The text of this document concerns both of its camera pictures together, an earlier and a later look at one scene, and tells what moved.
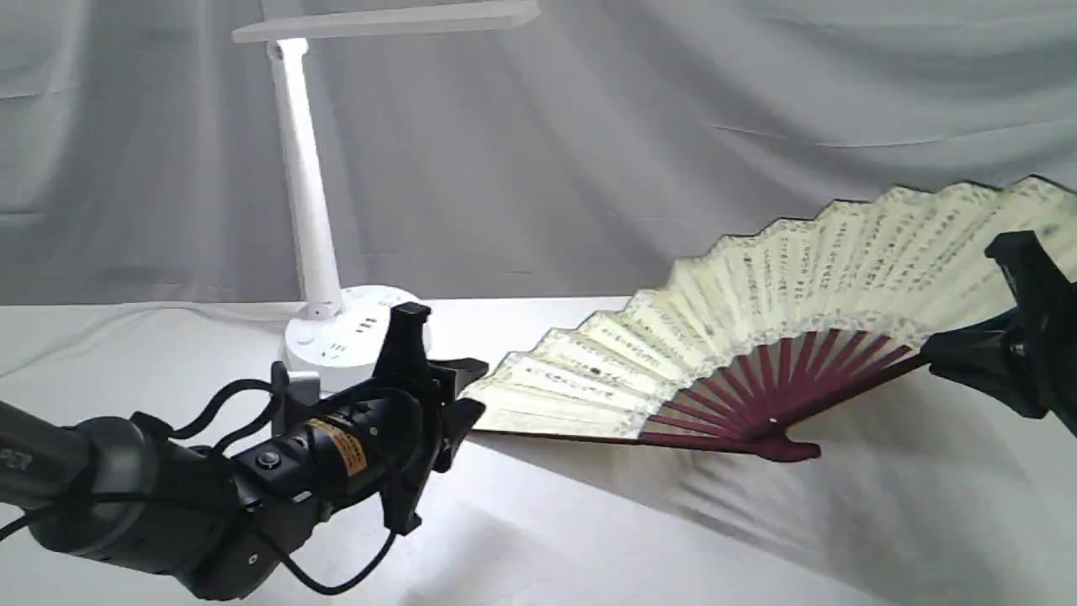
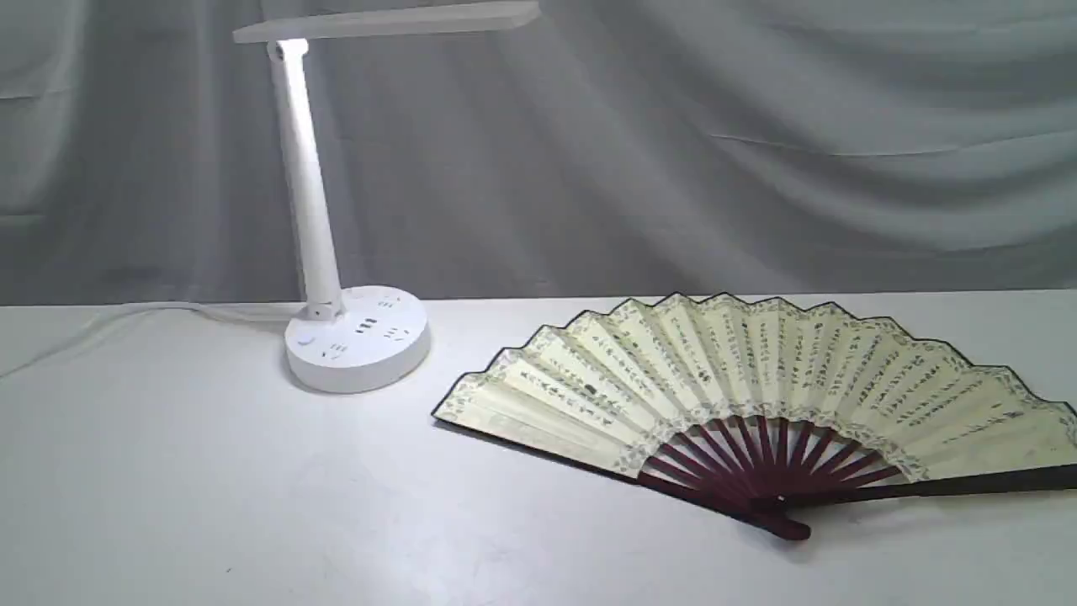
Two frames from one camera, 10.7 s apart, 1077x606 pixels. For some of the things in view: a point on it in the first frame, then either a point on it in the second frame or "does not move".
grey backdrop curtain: [141, 158] does not move
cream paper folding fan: [744, 348] to [768, 410]
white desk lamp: [339, 331] does not move
